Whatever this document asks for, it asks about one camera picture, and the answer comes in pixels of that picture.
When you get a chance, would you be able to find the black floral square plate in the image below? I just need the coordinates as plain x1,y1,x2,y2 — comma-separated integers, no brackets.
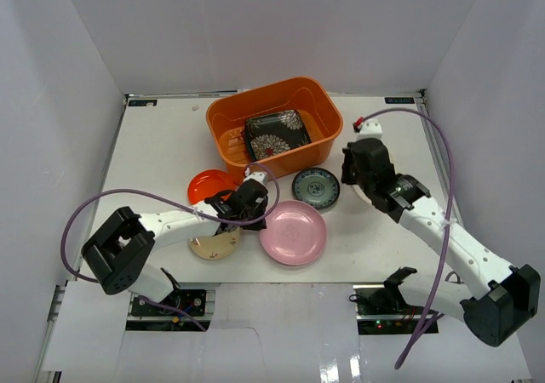
244,110,311,162

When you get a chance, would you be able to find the cream white round plate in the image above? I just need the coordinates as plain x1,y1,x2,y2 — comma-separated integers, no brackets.
352,185,372,205

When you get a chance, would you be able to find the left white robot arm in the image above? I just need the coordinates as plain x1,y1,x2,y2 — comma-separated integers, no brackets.
82,172,268,314

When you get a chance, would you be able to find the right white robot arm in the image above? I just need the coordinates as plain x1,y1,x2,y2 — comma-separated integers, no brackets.
341,138,541,347

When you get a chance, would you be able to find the orange plastic bin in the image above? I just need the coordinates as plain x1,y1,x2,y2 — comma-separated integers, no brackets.
206,77,343,182

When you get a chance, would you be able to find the small orange round plate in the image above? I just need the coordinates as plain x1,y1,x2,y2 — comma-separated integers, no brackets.
186,169,237,204

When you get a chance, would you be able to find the blue floral patterned plate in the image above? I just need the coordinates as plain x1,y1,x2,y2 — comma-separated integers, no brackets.
291,167,341,210

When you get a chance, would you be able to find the pink round plate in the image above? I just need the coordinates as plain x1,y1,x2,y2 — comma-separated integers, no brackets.
259,200,327,266

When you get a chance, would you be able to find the beige floral round plate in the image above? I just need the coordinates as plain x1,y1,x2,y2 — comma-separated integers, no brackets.
189,228,241,260

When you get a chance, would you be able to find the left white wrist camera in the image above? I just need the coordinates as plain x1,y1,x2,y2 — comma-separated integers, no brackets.
243,167,269,186

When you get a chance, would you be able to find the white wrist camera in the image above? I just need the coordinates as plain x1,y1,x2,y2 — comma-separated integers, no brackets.
243,167,269,186
353,117,382,141

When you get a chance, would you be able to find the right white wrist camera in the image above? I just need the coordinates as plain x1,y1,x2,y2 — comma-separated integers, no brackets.
353,117,382,141

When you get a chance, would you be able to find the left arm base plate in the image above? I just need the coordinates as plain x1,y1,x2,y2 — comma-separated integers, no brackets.
125,289,214,332

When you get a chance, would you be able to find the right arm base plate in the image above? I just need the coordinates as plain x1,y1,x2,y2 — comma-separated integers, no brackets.
348,267,423,336

